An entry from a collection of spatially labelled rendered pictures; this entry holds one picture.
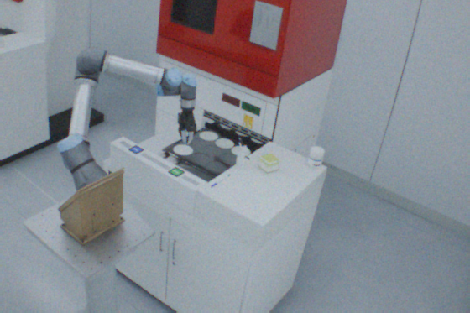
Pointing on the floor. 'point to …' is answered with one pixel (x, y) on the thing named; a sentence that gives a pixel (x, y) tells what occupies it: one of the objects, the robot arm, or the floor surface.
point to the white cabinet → (210, 259)
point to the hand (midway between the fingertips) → (186, 143)
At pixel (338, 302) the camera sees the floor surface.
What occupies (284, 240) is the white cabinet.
